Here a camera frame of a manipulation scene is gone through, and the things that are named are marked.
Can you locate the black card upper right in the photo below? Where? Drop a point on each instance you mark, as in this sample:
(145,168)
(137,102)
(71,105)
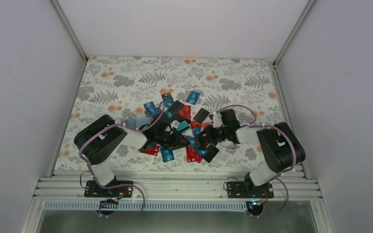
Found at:
(201,115)

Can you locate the red card top centre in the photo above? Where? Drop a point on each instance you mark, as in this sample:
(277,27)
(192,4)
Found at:
(185,112)

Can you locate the red card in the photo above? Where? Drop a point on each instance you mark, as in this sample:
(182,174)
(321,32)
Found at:
(192,155)
(151,151)
(185,112)

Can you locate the blue card top right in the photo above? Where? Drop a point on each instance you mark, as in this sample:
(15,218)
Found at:
(193,97)

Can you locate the red card bottom left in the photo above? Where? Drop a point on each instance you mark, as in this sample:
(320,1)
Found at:
(151,151)

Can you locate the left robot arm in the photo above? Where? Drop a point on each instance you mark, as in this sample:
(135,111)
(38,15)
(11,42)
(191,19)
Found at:
(98,140)

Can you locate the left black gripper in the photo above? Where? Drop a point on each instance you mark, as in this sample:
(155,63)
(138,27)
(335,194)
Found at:
(176,142)

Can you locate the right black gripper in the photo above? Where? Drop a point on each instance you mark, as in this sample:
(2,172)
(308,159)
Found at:
(210,137)

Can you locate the teal striped card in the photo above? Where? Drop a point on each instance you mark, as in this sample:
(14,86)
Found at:
(183,126)

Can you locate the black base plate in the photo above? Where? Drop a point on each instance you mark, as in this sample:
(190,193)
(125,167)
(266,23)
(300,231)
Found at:
(92,190)
(240,190)

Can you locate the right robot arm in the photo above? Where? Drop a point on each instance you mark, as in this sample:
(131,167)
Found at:
(280,147)

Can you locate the red card bottom centre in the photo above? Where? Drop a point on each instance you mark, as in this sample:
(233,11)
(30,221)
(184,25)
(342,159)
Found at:
(192,155)

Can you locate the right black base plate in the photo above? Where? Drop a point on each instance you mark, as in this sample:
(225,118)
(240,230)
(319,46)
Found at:
(240,190)

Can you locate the black card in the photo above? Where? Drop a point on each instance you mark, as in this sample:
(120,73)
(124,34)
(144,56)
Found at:
(201,115)
(211,152)

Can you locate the floral patterned table mat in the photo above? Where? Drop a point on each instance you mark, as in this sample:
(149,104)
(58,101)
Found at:
(120,86)

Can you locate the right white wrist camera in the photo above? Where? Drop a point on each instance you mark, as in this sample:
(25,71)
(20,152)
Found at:
(216,120)

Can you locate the blue card far left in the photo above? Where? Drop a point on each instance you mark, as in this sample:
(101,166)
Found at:
(151,109)

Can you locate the aluminium rail frame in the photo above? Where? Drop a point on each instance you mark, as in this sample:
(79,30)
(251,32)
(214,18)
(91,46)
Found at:
(64,184)

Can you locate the tan leather card holder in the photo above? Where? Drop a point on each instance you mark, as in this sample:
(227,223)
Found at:
(139,122)

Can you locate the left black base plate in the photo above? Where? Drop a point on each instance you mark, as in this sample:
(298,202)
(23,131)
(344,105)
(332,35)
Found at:
(92,190)

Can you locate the black card bottom right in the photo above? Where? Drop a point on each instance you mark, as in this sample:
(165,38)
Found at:
(211,152)

